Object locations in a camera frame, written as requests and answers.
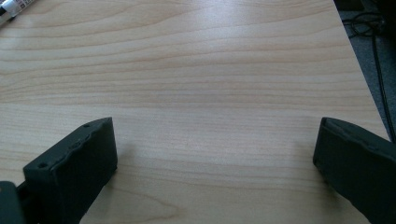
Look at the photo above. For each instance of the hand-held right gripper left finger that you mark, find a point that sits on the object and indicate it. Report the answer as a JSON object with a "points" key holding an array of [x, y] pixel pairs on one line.
{"points": [[73, 168]]}

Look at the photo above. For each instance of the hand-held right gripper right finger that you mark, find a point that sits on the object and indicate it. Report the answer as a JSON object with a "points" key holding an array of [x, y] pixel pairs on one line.
{"points": [[358, 168]]}

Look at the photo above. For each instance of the dark object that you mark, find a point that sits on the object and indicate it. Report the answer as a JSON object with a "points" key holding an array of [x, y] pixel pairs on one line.
{"points": [[367, 4]]}

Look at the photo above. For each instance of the white marker pen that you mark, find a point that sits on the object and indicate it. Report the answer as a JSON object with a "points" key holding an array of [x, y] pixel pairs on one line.
{"points": [[12, 8]]}

